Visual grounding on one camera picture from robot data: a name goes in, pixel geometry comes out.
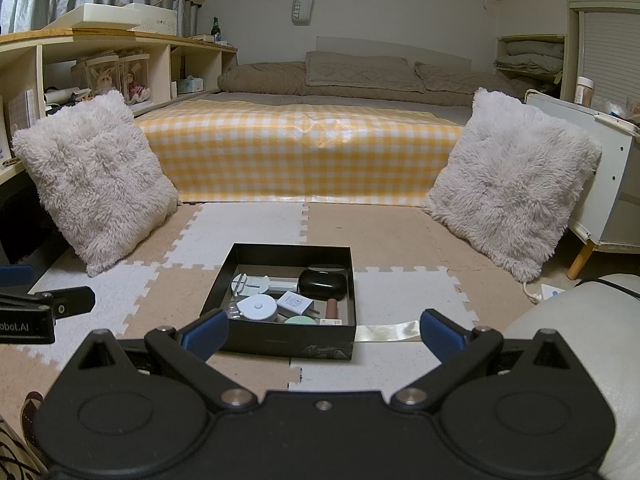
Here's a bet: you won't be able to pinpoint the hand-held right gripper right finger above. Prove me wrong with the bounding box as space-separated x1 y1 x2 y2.
391 309 583 413

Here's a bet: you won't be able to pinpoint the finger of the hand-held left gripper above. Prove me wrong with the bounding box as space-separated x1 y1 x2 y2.
0 265 35 289
52 286 96 319

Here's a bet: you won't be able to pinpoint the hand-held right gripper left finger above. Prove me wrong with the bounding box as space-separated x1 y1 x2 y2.
65 307 258 415

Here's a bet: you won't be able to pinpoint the white round tape measure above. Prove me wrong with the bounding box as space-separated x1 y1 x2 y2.
234 295 279 324

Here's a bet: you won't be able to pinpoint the white plastic tool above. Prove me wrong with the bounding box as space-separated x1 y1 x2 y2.
230 272 301 297

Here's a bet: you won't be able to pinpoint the black box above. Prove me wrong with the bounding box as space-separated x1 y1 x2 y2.
200 243 357 361

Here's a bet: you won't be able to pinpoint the white charger plug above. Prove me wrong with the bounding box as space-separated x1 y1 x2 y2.
276 290 321 318

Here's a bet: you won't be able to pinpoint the black earbud case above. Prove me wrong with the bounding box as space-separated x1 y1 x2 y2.
298 268 349 302

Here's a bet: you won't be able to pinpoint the shiny tape strip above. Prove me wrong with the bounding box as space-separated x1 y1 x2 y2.
354 320 422 344

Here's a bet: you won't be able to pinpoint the foam puzzle floor mat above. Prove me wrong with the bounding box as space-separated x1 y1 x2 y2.
0 201 551 411

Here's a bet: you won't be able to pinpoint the black white patterned fabric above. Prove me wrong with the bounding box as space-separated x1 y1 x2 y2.
0 392 48 480

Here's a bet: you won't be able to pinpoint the fluffy white pillow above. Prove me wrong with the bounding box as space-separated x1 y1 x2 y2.
421 87 602 283
11 91 181 278

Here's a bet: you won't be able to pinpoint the white paper box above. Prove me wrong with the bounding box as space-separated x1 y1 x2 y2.
4 90 38 136

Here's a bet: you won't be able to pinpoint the yellow checkered bed cover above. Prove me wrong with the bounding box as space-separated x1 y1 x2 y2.
136 100 463 206

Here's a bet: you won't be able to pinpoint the clear doll display case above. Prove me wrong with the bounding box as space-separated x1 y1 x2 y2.
120 53 151 107
82 56 123 98

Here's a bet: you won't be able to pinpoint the white cabinet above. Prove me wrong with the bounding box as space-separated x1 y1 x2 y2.
524 87 640 281

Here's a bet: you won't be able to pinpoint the wooden shelf unit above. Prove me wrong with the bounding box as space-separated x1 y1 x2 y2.
0 27 238 181

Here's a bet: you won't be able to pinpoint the beige bed pillow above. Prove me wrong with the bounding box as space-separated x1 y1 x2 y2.
414 62 506 96
305 51 426 93

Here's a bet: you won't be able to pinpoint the brown duvet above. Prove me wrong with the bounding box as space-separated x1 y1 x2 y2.
217 61 308 97

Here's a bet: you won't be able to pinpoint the white headboard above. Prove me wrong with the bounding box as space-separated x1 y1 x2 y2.
316 36 473 72

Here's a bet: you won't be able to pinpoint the white flat box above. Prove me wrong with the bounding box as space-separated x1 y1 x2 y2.
42 2 179 38

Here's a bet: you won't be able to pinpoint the cylinder container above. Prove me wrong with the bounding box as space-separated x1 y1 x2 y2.
575 76 596 109

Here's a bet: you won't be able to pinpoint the folded grey blankets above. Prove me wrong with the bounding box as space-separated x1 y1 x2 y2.
495 41 566 73

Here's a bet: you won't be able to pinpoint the white window blind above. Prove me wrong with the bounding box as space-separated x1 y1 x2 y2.
577 9 640 111

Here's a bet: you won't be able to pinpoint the black cable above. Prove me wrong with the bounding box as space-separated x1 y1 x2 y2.
572 277 640 303

